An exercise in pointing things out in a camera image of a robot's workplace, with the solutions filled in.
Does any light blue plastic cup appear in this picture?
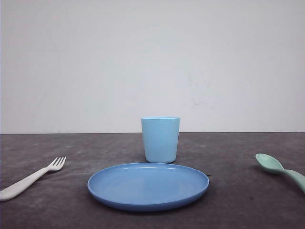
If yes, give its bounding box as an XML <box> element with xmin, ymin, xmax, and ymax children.
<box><xmin>141</xmin><ymin>116</ymin><xmax>180</xmax><ymax>163</ymax></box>

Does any mint green plastic spoon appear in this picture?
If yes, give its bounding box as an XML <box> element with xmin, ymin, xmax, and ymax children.
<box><xmin>255</xmin><ymin>153</ymin><xmax>305</xmax><ymax>192</ymax></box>

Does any white plastic fork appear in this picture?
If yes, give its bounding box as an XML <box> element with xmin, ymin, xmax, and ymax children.
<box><xmin>0</xmin><ymin>156</ymin><xmax>67</xmax><ymax>202</ymax></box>

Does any blue plastic plate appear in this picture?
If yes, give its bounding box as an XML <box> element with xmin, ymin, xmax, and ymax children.
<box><xmin>87</xmin><ymin>163</ymin><xmax>210</xmax><ymax>212</ymax></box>

